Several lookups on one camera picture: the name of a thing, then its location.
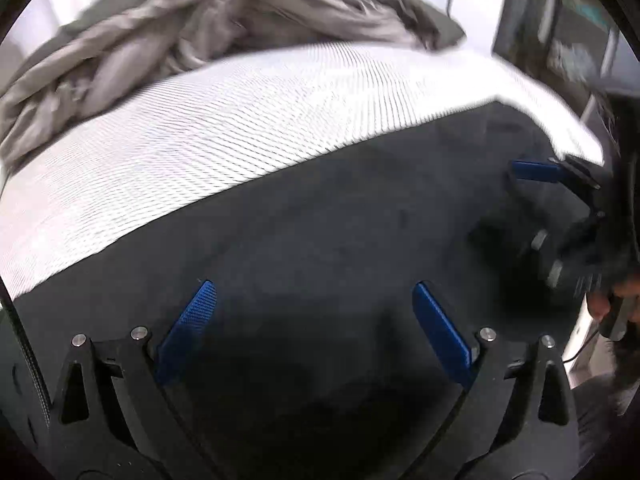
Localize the person's right hand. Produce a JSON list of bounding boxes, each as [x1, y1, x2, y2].
[[586, 280, 640, 326]]

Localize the dark shelving unit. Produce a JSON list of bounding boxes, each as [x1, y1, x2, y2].
[[492, 0, 640, 116]]

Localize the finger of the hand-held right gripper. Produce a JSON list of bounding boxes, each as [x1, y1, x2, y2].
[[472, 210, 607, 297], [509, 154, 605, 197]]

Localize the person's dark clothing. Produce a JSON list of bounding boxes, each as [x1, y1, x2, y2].
[[572, 340, 640, 480]]

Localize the black pants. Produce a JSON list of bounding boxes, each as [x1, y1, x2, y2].
[[10, 100, 606, 480]]

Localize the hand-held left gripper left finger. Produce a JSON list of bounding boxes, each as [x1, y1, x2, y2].
[[50, 280, 221, 480]]

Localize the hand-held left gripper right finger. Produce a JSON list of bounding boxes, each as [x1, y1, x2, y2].
[[400, 281, 582, 480]]

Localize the white quilted mattress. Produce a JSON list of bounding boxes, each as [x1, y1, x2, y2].
[[0, 40, 606, 301]]

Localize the grey crumpled duvet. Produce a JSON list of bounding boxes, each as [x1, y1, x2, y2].
[[0, 0, 468, 171]]

